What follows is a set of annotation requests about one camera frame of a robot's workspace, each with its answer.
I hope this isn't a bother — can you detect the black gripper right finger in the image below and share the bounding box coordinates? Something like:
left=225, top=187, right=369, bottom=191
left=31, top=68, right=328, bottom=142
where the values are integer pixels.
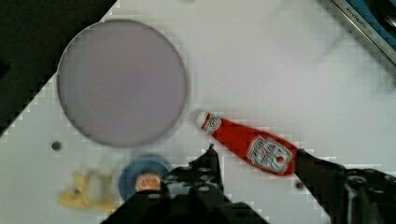
left=294, top=148, right=396, bottom=224

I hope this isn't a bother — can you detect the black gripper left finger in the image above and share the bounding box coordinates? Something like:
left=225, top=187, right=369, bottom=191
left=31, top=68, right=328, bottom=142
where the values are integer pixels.
left=101, top=145, right=269, bottom=224

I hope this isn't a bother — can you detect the red felt ketchup bottle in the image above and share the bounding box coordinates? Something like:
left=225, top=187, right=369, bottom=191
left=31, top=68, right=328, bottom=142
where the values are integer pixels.
left=195, top=112, right=298, bottom=176

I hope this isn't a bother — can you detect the orange slice toy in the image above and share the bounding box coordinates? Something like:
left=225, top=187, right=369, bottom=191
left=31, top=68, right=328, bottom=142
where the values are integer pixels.
left=134, top=173, right=162, bottom=191

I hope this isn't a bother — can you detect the blue bowl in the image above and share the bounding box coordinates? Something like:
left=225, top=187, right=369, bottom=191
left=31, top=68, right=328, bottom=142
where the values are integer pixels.
left=118, top=154, right=173, bottom=202

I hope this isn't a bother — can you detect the yellow banana peel toy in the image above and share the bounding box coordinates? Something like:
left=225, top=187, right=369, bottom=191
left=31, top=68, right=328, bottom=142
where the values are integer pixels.
left=58, top=171, right=116, bottom=213

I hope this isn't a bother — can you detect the grey round plate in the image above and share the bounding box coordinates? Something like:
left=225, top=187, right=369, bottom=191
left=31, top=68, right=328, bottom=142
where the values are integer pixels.
left=57, top=20, right=188, bottom=147

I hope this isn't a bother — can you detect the black toaster oven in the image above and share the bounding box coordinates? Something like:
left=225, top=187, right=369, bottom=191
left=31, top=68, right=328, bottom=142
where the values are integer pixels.
left=316, top=0, right=396, bottom=66

